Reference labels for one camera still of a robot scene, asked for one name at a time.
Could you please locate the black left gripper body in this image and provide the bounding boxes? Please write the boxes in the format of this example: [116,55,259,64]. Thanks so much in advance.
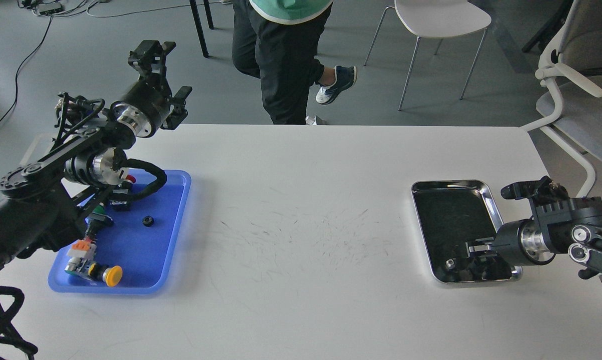
[110,80,177,138]

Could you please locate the red push button switch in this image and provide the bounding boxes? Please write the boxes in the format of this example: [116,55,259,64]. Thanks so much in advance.
[108,174,136,212]

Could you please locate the small silver nut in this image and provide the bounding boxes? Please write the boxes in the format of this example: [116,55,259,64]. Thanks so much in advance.
[445,259,457,271]

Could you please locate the white office chair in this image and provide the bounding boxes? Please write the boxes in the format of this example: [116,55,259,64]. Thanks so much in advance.
[523,0,602,198]

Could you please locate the black floor cable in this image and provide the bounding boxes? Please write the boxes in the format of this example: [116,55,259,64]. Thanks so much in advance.
[0,15,54,185]

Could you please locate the silver metal tray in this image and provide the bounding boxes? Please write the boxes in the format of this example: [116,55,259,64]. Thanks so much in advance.
[411,179,523,285]

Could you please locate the white metal chair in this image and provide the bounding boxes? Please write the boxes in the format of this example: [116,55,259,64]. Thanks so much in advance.
[364,0,492,111]

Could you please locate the black table leg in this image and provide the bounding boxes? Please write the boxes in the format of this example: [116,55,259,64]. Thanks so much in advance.
[189,0,215,59]

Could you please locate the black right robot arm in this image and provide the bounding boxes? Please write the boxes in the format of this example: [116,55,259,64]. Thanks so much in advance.
[462,176,602,280]

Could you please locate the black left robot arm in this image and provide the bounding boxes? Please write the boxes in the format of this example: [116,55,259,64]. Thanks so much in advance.
[0,39,192,360]

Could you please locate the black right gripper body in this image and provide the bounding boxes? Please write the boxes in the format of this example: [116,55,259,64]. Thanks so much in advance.
[491,219,556,267]

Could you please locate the seated person in black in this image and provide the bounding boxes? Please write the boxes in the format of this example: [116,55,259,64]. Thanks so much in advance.
[232,0,358,125]

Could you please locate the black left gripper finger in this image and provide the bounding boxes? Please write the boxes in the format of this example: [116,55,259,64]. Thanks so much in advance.
[161,86,192,131]
[128,39,176,88]

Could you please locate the green push button switch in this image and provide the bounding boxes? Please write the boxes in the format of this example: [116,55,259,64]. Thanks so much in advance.
[91,201,108,215]

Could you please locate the blue plastic tray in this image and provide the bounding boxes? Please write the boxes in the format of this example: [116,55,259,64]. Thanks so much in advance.
[48,170,191,296]

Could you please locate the yellow push button switch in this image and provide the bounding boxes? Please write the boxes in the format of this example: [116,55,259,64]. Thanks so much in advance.
[64,238,123,287]

